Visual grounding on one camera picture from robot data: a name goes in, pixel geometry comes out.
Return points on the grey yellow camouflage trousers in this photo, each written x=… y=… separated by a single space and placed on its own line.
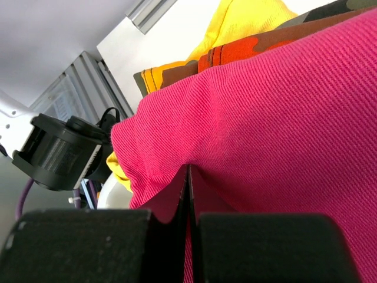
x=243 y=29

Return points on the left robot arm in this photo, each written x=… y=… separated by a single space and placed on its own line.
x=56 y=154

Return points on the orange camouflage trousers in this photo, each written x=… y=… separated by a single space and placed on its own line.
x=289 y=31

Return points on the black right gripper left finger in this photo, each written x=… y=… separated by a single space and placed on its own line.
x=129 y=245

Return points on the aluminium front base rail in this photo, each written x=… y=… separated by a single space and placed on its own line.
x=85 y=89

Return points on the magenta trousers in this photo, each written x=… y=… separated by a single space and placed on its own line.
x=290 y=130

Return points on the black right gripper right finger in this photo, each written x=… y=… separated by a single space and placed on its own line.
x=228 y=246

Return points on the left aluminium frame posts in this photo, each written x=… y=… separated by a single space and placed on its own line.
x=144 y=14

